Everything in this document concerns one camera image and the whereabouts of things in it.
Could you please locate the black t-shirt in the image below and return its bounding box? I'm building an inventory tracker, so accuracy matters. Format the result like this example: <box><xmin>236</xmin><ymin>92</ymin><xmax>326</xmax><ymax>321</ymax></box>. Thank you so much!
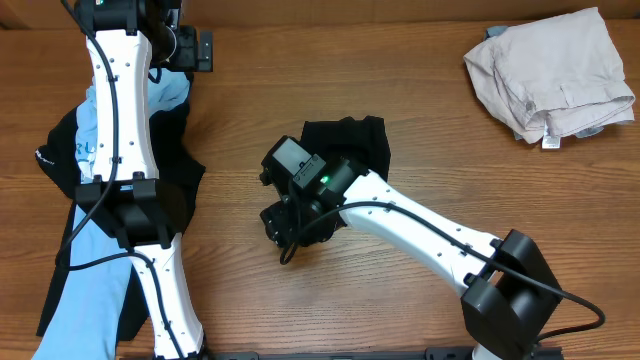
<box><xmin>34</xmin><ymin>72</ymin><xmax>207</xmax><ymax>341</ymax></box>
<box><xmin>300</xmin><ymin>116</ymin><xmax>391</xmax><ymax>181</ymax></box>

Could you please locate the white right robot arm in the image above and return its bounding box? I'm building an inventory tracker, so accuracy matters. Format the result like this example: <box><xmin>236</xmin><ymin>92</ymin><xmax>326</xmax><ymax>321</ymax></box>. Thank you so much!
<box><xmin>260</xmin><ymin>156</ymin><xmax>561</xmax><ymax>359</ymax></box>

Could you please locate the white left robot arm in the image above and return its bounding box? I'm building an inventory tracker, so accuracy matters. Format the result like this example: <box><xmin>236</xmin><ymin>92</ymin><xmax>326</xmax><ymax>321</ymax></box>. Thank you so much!
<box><xmin>64</xmin><ymin>0</ymin><xmax>212</xmax><ymax>359</ymax></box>

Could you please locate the black t-shirt under blue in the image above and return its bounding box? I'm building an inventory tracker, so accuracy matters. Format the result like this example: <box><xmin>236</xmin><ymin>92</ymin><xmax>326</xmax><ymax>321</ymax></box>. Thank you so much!
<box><xmin>34</xmin><ymin>72</ymin><xmax>207</xmax><ymax>341</ymax></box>

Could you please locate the light blue t-shirt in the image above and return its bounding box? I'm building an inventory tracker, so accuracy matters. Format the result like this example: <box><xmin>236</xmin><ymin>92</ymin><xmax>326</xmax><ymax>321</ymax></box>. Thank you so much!
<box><xmin>30</xmin><ymin>69</ymin><xmax>191</xmax><ymax>360</ymax></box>

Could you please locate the blue garment under white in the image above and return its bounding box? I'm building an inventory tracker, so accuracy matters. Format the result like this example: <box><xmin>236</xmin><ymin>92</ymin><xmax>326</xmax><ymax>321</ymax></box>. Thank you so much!
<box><xmin>483</xmin><ymin>25</ymin><xmax>508</xmax><ymax>41</ymax></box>

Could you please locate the white folded garment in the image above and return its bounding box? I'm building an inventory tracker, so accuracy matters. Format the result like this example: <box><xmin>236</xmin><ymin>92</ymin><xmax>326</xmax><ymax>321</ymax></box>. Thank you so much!
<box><xmin>463</xmin><ymin>7</ymin><xmax>636</xmax><ymax>150</ymax></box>

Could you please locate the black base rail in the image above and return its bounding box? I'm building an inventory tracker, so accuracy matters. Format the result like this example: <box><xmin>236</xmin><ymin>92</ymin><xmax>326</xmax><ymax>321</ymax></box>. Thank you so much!
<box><xmin>209</xmin><ymin>345</ymin><xmax>564</xmax><ymax>360</ymax></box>

